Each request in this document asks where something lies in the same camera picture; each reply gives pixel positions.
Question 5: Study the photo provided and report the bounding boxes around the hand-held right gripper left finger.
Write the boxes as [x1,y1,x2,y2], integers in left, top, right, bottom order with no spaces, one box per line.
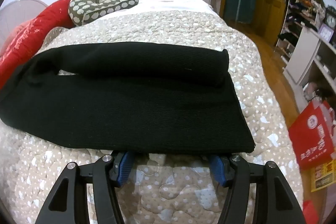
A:
[35,152,135,224]

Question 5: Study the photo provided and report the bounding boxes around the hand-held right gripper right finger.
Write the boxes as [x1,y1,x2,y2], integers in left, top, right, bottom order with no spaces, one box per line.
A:
[209,153,306,224]

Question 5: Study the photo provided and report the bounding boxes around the black pants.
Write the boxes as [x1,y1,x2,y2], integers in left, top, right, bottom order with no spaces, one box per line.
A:
[0,42,256,155]

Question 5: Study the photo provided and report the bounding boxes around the red shopping bag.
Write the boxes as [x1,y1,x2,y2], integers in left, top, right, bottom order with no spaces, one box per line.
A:
[288,101,336,170]

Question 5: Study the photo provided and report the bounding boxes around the beige spotted quilted bedspread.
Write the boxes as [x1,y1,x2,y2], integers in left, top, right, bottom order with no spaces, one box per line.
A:
[0,10,305,224]

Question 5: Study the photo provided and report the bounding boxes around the olive spotted pillow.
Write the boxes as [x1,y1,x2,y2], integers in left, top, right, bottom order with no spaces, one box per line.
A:
[68,0,139,28]

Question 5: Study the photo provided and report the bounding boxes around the red blanket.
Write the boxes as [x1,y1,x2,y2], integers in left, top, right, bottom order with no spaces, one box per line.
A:
[0,0,133,89]

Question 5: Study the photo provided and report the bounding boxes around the white bed sheet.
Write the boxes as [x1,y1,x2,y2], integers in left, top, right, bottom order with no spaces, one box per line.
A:
[131,0,214,16]

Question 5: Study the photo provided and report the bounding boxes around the white shelf unit with clutter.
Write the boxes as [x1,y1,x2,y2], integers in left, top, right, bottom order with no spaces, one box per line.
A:
[274,0,328,67]

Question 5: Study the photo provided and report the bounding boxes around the dark round clock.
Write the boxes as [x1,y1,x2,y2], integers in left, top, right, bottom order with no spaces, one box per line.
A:
[325,7,336,30]

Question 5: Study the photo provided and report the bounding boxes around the white electric fan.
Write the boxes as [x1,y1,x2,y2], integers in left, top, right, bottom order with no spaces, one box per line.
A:
[0,0,49,43]

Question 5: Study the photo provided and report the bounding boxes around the purple picture frame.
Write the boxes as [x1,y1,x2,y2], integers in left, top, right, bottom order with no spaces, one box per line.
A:
[318,23,334,42]

